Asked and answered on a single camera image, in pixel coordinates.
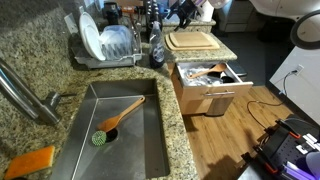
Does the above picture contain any small white plate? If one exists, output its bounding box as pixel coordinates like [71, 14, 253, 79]
[84, 25, 107, 62]

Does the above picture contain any large white plate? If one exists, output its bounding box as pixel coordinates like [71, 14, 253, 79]
[79, 11, 103, 60]

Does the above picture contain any black ladle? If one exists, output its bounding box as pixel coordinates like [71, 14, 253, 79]
[219, 75, 236, 85]

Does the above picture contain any white wall outlet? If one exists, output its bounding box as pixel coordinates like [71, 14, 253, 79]
[293, 64, 305, 77]

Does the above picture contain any black kitchen appliance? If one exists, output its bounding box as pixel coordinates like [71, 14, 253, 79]
[103, 1, 122, 26]

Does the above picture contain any black robot cart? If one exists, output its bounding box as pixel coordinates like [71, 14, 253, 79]
[238, 114, 320, 180]

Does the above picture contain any chrome kitchen faucet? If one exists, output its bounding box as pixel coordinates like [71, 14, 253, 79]
[0, 58, 78, 126]

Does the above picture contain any stainless steel sink basin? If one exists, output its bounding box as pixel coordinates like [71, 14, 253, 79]
[49, 78, 170, 180]

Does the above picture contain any small wooden cutting board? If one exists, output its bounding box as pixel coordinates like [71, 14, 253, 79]
[169, 31, 214, 48]

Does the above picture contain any orange sponge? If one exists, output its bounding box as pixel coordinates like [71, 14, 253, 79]
[3, 145, 57, 180]

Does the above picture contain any large wooden cutting board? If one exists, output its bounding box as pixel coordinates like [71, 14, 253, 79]
[164, 32, 221, 52]

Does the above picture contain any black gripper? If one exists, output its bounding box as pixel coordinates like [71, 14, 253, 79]
[165, 0, 198, 33]

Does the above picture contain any white paper towel roll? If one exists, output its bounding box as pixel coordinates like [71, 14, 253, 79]
[199, 0, 216, 23]

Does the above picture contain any long wooden spatula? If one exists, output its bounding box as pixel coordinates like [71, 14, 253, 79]
[97, 96, 147, 134]

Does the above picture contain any wooden spoon round bowl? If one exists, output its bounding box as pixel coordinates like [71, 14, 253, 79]
[188, 63, 228, 80]

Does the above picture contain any black knife block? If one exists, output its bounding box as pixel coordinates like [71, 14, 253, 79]
[145, 0, 164, 41]

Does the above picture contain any green round scrubber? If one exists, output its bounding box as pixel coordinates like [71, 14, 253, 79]
[91, 130, 108, 147]

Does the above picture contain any black orange bar clamp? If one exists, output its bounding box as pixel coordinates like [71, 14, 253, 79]
[275, 119, 303, 140]
[254, 146, 279, 175]

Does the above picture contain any grey dish rack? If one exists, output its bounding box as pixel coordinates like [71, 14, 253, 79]
[71, 33, 144, 70]

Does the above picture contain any white background cabinet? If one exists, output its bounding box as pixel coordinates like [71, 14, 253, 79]
[214, 0, 262, 33]

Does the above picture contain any white backsplash switch plate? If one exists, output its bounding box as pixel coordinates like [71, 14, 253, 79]
[64, 13, 80, 35]

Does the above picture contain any black floor cable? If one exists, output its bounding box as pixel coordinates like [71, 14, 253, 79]
[246, 100, 284, 131]

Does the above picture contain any open wooden drawer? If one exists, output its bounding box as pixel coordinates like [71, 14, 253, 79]
[167, 62, 254, 116]

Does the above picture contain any clear plastic container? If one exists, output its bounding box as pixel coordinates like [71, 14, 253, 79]
[99, 25, 135, 60]

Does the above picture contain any clear dishwashing soap bottle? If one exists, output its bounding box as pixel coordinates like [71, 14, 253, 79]
[148, 20, 166, 69]

